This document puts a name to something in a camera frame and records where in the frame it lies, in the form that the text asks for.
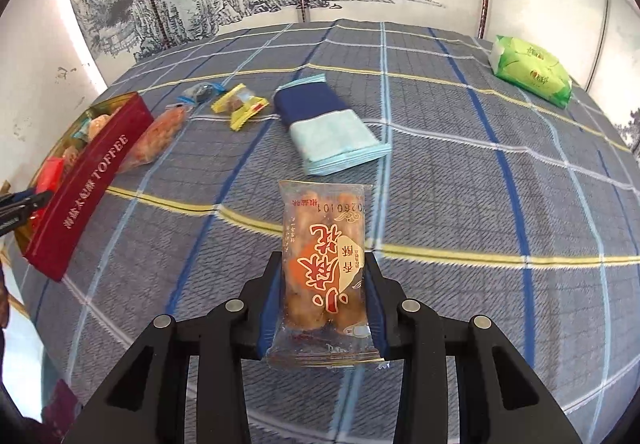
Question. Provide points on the green tissue pack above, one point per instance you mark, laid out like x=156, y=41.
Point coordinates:
x=530, y=68

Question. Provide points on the yellow and red candy packet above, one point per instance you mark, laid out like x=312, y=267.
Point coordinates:
x=246, y=117

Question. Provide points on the clear candy with yellow ends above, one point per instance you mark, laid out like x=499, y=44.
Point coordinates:
x=235, y=98

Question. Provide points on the clear candy with blue ends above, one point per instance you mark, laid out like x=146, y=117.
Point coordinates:
x=197, y=93

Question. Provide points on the navy and pale blue packet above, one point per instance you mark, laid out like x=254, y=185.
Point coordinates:
x=325, y=123

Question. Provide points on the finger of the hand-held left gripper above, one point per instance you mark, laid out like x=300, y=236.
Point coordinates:
x=32, y=200

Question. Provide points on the red metal tin box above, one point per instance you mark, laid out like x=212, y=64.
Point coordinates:
x=85, y=189

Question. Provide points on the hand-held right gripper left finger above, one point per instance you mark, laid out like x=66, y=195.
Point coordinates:
x=270, y=306

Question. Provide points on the clear packet of orange crackers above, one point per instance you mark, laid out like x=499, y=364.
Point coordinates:
x=155, y=136

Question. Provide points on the red snack packet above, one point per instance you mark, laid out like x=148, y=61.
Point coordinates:
x=50, y=179

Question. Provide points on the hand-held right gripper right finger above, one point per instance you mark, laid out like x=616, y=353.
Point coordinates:
x=376, y=306

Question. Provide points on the clear fried twist packet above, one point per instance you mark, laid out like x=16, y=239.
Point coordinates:
x=325, y=249

